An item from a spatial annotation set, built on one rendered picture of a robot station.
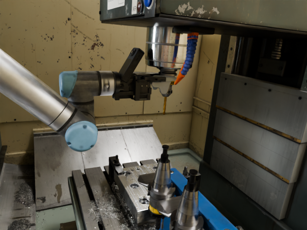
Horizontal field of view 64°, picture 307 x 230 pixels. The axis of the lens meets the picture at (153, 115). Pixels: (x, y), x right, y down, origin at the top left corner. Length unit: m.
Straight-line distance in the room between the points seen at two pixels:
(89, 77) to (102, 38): 1.08
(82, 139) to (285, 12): 0.54
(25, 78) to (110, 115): 1.33
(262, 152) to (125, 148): 1.02
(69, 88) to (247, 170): 0.85
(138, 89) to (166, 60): 0.12
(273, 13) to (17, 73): 0.56
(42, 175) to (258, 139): 1.22
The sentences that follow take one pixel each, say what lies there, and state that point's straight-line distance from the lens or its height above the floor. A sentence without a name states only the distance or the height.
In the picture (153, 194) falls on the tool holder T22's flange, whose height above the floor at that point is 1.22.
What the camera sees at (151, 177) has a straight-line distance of 0.64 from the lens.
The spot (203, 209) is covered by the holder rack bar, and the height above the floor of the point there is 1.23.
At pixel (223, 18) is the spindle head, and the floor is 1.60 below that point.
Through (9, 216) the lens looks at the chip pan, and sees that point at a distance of 1.50.
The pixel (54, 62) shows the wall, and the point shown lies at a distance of 1.75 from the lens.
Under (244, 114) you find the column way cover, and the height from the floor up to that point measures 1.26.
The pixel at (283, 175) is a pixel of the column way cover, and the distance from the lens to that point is 1.08.
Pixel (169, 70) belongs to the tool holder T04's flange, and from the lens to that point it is 0.81.
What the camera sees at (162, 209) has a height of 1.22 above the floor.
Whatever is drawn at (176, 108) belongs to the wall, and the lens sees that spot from 2.11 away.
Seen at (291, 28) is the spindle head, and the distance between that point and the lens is 0.68.
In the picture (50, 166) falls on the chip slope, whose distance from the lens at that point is 1.70.
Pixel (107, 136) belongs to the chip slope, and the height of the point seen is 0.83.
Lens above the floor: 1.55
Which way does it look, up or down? 17 degrees down
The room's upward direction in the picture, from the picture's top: 4 degrees clockwise
